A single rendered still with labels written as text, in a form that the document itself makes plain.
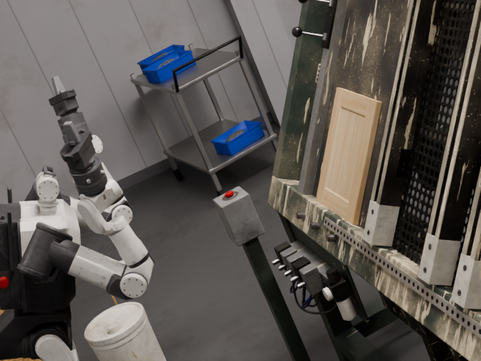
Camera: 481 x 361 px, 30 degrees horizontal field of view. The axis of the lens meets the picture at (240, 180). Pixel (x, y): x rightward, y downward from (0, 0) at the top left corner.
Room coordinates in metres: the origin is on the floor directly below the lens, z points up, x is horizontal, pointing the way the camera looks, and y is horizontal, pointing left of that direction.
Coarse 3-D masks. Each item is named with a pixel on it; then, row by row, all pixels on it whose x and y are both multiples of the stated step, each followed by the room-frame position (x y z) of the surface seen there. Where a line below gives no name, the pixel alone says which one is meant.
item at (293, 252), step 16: (304, 240) 2.94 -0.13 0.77; (288, 256) 2.87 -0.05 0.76; (304, 256) 2.87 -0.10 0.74; (320, 256) 2.82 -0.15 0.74; (288, 272) 2.84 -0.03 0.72; (304, 272) 2.71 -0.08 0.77; (320, 272) 2.71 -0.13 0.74; (336, 272) 2.59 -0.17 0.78; (304, 288) 2.77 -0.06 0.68; (320, 288) 2.71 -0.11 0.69; (336, 288) 2.57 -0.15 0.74; (352, 288) 2.58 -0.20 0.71; (304, 304) 2.81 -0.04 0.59; (336, 304) 2.64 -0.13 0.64; (352, 304) 2.59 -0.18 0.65; (368, 320) 2.57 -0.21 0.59
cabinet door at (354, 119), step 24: (336, 96) 2.97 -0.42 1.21; (360, 96) 2.80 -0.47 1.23; (336, 120) 2.93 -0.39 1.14; (360, 120) 2.77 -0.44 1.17; (336, 144) 2.90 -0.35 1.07; (360, 144) 2.72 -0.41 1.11; (336, 168) 2.85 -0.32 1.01; (360, 168) 2.68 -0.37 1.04; (336, 192) 2.81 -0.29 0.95; (360, 192) 2.66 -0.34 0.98
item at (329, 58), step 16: (336, 16) 3.09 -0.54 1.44; (336, 32) 3.08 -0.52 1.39; (336, 48) 3.08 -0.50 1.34; (320, 80) 3.09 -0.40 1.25; (320, 96) 3.06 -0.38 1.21; (320, 112) 3.05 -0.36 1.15; (320, 128) 3.05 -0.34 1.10; (320, 144) 3.05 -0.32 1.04; (304, 160) 3.07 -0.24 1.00; (304, 176) 3.04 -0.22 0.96; (304, 192) 3.02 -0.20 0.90
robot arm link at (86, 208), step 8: (80, 200) 2.36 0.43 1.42; (88, 200) 2.34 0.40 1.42; (80, 208) 2.35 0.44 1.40; (88, 208) 2.32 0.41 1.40; (96, 208) 2.33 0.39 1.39; (88, 216) 2.34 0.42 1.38; (96, 216) 2.32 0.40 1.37; (120, 216) 2.39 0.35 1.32; (88, 224) 2.36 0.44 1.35; (96, 224) 2.33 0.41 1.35; (104, 224) 2.33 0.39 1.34; (112, 224) 2.34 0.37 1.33; (120, 224) 2.35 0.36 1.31; (96, 232) 2.35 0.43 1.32; (104, 232) 2.33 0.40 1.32; (112, 232) 2.34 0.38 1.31
